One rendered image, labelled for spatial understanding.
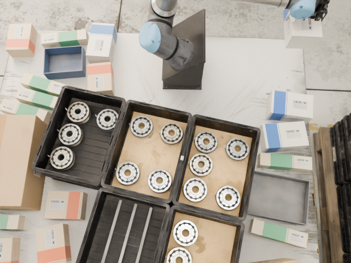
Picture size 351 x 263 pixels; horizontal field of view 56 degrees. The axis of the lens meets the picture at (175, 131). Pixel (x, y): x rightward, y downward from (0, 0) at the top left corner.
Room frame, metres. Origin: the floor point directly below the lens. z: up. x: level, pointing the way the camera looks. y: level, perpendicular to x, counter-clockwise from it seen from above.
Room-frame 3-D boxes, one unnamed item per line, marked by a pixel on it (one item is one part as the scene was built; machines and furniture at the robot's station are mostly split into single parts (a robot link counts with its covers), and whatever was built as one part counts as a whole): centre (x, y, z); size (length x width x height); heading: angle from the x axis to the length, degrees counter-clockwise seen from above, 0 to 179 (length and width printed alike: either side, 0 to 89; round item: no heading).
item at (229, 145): (0.38, -0.27, 0.86); 0.10 x 0.10 x 0.01
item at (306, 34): (0.85, -0.54, 1.09); 0.20 x 0.12 x 0.09; 175
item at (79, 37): (1.06, 0.58, 0.73); 0.24 x 0.06 x 0.06; 95
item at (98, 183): (0.45, 0.41, 0.92); 0.40 x 0.30 x 0.02; 165
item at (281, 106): (0.61, -0.57, 0.75); 0.20 x 0.12 x 0.09; 79
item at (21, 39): (1.06, 0.81, 0.74); 0.16 x 0.12 x 0.07; 179
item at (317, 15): (0.82, -0.54, 1.25); 0.09 x 0.08 x 0.12; 175
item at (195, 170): (0.31, -0.11, 0.86); 0.10 x 0.10 x 0.01
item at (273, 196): (0.18, -0.46, 0.73); 0.27 x 0.20 x 0.05; 77
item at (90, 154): (0.45, 0.41, 0.87); 0.40 x 0.30 x 0.11; 165
